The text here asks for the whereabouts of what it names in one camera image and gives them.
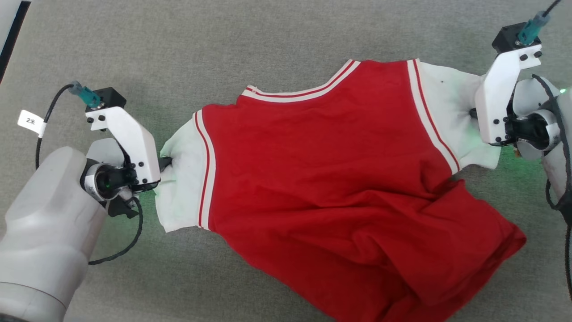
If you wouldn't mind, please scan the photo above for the white paper cable tag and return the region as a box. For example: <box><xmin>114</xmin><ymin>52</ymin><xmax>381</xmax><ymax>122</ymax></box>
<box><xmin>17</xmin><ymin>110</ymin><xmax>47</xmax><ymax>139</ymax></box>

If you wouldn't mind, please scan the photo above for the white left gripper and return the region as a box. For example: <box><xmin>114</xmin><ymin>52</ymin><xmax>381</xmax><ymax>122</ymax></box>
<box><xmin>85</xmin><ymin>106</ymin><xmax>173</xmax><ymax>191</ymax></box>

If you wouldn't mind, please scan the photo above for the red and white jersey shirt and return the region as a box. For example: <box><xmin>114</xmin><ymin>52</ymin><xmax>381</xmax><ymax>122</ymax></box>
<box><xmin>154</xmin><ymin>58</ymin><xmax>527</xmax><ymax>322</ymax></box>

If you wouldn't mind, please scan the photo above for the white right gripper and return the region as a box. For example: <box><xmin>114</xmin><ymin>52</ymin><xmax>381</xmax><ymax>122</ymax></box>
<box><xmin>469</xmin><ymin>43</ymin><xmax>544</xmax><ymax>147</ymax></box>

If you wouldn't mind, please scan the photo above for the right black cable teal plug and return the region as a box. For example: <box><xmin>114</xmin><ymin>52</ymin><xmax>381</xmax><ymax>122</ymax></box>
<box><xmin>515</xmin><ymin>0</ymin><xmax>572</xmax><ymax>301</ymax></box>

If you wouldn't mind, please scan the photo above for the black cable teal plug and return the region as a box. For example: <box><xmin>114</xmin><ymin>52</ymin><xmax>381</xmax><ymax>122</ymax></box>
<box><xmin>515</xmin><ymin>0</ymin><xmax>572</xmax><ymax>301</ymax></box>
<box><xmin>35</xmin><ymin>81</ymin><xmax>144</xmax><ymax>266</ymax></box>

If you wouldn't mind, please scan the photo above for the left black cable teal plug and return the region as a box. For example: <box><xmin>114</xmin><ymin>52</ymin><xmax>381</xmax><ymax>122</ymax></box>
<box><xmin>35</xmin><ymin>81</ymin><xmax>144</xmax><ymax>266</ymax></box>

